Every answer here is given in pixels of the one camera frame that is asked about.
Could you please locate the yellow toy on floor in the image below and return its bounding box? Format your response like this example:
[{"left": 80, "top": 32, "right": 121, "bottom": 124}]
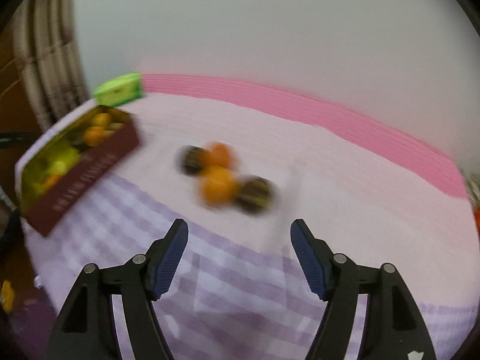
[{"left": 0, "top": 280, "right": 16, "bottom": 314}]

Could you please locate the red gold toffee tin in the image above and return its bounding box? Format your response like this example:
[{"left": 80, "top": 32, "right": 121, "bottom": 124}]
[{"left": 15, "top": 101, "right": 140, "bottom": 237}]

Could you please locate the small orange citrus fruit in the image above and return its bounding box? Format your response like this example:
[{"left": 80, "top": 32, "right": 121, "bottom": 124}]
[{"left": 81, "top": 126, "right": 114, "bottom": 147}]

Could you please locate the dimpled orange mandarin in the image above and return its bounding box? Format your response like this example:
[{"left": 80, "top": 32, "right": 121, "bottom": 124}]
[{"left": 201, "top": 142, "right": 237, "bottom": 169}]

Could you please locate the beige patterned curtain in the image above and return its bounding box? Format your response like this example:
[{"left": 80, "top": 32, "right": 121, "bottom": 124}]
[{"left": 11, "top": 0, "right": 89, "bottom": 131}]

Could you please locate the purple plaid tablecloth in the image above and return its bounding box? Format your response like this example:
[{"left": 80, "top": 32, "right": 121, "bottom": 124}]
[{"left": 14, "top": 92, "right": 480, "bottom": 360}]

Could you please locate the dark mangosteen with yellow spot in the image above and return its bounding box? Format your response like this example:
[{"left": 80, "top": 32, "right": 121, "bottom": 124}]
[{"left": 235, "top": 176, "right": 276, "bottom": 215}]

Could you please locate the dark brown mangosteen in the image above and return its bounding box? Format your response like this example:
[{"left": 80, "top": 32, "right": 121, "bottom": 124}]
[{"left": 177, "top": 145, "right": 206, "bottom": 176}]

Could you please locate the smooth orange citrus fruit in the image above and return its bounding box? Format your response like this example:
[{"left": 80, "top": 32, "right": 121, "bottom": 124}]
[{"left": 198, "top": 166, "right": 239, "bottom": 207}]

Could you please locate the yellow lemon in tin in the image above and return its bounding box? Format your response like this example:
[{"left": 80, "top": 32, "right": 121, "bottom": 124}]
[{"left": 90, "top": 112, "right": 112, "bottom": 128}]

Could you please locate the green tissue pack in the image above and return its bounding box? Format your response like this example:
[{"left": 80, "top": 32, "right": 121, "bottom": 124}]
[{"left": 94, "top": 72, "right": 143, "bottom": 107}]

